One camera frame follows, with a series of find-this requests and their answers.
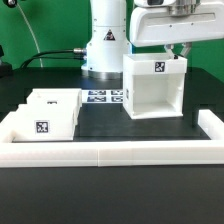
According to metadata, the white drawer rear one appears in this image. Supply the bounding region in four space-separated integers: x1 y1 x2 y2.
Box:
26 88 82 124

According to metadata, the white drawer front one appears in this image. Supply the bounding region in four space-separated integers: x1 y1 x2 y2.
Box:
14 104 77 141

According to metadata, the black cable bundle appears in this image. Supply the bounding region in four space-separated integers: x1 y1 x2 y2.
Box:
19 48 88 69

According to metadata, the white drawer one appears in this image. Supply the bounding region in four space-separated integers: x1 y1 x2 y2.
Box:
26 88 82 124
14 104 77 141

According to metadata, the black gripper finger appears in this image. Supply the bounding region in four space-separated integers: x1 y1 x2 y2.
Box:
181 42 192 57
165 44 175 59

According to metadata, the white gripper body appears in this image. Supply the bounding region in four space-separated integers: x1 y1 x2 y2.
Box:
130 0 224 47

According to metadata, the black device at left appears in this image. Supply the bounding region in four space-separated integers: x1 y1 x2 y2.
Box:
0 45 13 78

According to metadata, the fiducial marker sheet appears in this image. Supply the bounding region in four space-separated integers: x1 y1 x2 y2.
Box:
82 89 123 104

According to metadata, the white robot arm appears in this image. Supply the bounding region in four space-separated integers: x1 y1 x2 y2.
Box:
82 0 224 79

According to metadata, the white drawer cabinet box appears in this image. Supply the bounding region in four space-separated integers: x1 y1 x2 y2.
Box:
123 53 187 119

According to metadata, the white U-shaped border frame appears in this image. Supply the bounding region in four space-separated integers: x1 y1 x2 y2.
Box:
0 109 224 167

